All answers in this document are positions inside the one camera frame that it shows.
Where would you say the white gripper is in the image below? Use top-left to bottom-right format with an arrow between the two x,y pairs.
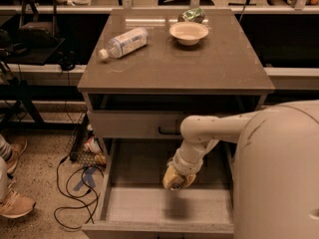
162,147 -> 203,189

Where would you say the silver green 7up can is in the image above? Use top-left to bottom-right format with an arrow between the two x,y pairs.
168,177 -> 184,191

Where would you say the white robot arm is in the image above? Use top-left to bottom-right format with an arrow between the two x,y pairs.
162,100 -> 319,239

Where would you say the open grey drawer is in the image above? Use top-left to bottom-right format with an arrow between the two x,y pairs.
83,139 -> 233,239

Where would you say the grey drawer cabinet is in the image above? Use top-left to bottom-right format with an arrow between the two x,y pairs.
77,8 -> 276,239

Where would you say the crushed green soda can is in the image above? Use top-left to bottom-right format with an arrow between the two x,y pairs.
177,8 -> 205,23

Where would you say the blue tape cross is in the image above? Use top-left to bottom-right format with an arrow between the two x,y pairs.
74,166 -> 97,191

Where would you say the white ceramic bowl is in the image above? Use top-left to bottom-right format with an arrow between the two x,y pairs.
169,22 -> 208,46

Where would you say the clear plastic water bottle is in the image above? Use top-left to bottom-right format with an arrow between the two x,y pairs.
99,27 -> 149,60

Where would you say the tan sneaker far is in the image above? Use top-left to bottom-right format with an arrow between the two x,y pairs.
6,136 -> 28,174

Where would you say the tan sneaker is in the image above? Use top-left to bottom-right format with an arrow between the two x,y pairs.
6,136 -> 28,174
0,189 -> 36,219

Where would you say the tan sneaker near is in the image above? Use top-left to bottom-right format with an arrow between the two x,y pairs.
0,189 -> 36,219

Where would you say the closed drawer with black handle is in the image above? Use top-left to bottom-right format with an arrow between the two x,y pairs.
88,111 -> 257,143

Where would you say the black wire basket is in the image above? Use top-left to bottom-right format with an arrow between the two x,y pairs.
66,115 -> 107,166

